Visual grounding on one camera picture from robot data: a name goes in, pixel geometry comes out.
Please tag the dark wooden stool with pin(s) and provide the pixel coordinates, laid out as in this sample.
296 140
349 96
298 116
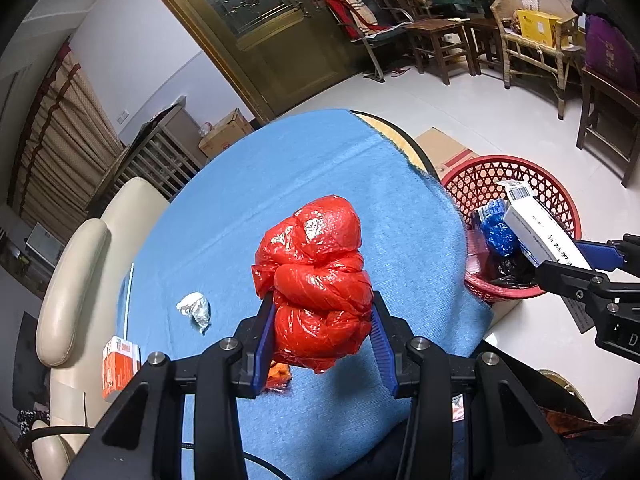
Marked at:
443 41

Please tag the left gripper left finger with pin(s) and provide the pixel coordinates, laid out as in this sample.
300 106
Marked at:
141 434

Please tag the yellow box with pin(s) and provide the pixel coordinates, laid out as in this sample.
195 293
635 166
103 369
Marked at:
538 26

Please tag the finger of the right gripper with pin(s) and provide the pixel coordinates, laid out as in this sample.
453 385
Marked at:
602 298
613 255

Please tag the white medicine box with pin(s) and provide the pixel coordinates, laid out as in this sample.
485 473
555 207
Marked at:
540 237

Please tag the red plastic bag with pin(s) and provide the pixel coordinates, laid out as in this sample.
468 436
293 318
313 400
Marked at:
312 266

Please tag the red mesh basket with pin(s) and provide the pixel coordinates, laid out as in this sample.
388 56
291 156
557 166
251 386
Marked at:
475 182

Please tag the brown cardboard box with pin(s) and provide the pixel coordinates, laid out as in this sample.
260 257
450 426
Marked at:
230 129

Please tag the wooden crib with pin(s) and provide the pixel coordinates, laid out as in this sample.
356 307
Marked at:
165 153

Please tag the orange white box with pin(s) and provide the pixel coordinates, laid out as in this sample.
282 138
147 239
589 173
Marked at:
120 362

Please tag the wicker chair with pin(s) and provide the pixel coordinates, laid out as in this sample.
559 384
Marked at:
521 56

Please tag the white tissue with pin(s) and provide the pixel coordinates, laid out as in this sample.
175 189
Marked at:
196 307

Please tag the beige curtain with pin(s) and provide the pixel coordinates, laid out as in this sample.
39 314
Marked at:
66 148

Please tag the cream leather sofa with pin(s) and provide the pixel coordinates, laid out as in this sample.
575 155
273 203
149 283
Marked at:
78 313

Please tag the wooden double door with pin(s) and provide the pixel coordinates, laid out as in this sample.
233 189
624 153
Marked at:
275 53

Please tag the blue plastic bag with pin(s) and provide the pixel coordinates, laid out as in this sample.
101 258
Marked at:
489 219

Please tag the black plastic bag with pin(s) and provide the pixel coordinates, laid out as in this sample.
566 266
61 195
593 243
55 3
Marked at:
514 271

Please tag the orange wrapper bag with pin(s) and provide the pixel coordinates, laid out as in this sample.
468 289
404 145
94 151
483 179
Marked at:
278 378

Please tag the purple gift bag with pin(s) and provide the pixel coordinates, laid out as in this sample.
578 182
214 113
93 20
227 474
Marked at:
609 54

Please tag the white plastic rod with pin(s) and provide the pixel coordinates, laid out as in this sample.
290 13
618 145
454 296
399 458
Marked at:
130 280

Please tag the blue tablecloth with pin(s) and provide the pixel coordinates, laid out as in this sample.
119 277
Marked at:
191 283

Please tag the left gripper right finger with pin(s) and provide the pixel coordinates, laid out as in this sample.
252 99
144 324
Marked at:
506 435

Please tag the metal chair with red cloth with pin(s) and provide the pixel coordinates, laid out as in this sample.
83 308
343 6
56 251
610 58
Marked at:
361 26

